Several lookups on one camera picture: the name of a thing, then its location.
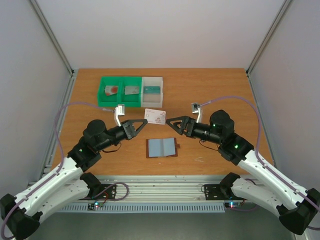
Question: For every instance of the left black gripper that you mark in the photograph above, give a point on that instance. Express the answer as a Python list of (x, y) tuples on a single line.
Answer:
[(129, 128)]

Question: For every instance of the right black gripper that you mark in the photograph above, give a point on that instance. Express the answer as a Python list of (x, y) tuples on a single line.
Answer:
[(187, 126)]

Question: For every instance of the white VIP card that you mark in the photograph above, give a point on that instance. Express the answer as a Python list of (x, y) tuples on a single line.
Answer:
[(154, 116), (131, 90)]

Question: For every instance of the brown leather card holder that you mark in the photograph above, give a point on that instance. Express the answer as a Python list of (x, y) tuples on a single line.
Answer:
[(162, 148)]

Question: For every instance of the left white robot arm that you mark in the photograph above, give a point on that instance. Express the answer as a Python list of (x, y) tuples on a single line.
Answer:
[(24, 217)]

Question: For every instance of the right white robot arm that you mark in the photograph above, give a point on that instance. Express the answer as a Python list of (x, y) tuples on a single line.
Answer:
[(294, 205)]

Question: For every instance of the teal card in bin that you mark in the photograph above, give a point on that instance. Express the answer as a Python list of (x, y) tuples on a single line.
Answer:
[(152, 90)]

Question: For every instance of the white translucent bin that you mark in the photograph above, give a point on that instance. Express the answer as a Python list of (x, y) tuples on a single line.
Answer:
[(152, 100)]

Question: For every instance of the green two-compartment bin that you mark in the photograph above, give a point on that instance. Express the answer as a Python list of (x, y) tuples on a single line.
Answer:
[(131, 101)]

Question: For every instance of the right green circuit board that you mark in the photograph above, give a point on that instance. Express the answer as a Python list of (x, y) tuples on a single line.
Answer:
[(233, 205)]

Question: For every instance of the green circuit board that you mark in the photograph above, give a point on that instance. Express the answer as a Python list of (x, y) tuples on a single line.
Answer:
[(94, 206), (233, 205)]

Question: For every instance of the left green circuit board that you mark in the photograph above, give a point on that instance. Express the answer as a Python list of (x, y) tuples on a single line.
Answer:
[(94, 206)]

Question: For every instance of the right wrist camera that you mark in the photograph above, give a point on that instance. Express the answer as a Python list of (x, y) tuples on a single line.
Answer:
[(197, 110)]

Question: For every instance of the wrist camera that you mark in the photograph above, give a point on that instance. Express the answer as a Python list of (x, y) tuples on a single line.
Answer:
[(119, 111), (197, 110)]

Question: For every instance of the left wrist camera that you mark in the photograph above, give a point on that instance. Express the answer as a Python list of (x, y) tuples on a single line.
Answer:
[(119, 111)]

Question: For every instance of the aluminium rail frame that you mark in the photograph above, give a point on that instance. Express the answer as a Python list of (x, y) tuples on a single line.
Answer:
[(160, 190)]

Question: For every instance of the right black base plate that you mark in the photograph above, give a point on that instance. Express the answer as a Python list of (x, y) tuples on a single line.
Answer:
[(212, 192)]

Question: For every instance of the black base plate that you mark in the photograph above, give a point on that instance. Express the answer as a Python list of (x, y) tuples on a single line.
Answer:
[(101, 192), (212, 192)]

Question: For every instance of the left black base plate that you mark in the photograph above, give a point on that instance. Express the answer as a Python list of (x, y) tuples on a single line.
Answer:
[(101, 192)]

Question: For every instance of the grey slotted cable duct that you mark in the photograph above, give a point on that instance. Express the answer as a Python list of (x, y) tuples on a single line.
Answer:
[(147, 208)]

